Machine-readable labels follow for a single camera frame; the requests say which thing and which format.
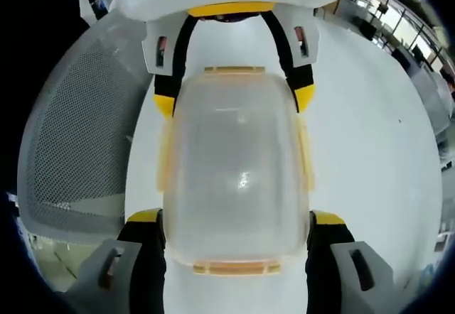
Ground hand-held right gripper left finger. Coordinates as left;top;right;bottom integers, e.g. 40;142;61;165
65;207;168;314

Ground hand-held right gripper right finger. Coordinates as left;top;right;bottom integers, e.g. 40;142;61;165
305;210;407;314

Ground clear plastic box orange buckles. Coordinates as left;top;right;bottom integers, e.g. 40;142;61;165
156;65;316;277

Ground background office desks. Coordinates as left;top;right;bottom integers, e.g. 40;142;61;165
343;0;455;80

